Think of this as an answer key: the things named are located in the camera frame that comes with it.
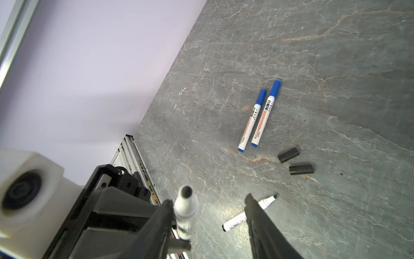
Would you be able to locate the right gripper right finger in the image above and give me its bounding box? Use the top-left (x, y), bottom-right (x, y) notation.
top-left (245, 194), bottom-right (302, 259)

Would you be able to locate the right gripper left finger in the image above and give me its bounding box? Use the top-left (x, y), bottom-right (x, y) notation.
top-left (118, 200), bottom-right (173, 259)

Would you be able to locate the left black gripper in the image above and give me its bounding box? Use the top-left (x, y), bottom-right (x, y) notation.
top-left (41, 164), bottom-right (192, 259)

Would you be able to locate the black whiteboard marker two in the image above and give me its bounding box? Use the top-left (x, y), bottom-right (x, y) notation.
top-left (222, 195), bottom-right (277, 232)

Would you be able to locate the black whiteboard marker one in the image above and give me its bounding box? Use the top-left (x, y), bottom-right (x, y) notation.
top-left (174, 185), bottom-right (199, 241)

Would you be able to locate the black pen cap two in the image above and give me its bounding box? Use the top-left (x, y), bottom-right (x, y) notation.
top-left (289, 164), bottom-right (314, 175)

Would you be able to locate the black pen cap one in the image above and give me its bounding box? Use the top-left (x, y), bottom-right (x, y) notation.
top-left (278, 147), bottom-right (300, 164)

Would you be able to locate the blue whiteboard marker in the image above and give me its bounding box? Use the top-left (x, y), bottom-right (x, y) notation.
top-left (238, 89), bottom-right (266, 153)
top-left (251, 80), bottom-right (281, 147)

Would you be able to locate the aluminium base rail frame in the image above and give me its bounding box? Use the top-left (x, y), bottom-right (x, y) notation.
top-left (111, 135), bottom-right (190, 259)

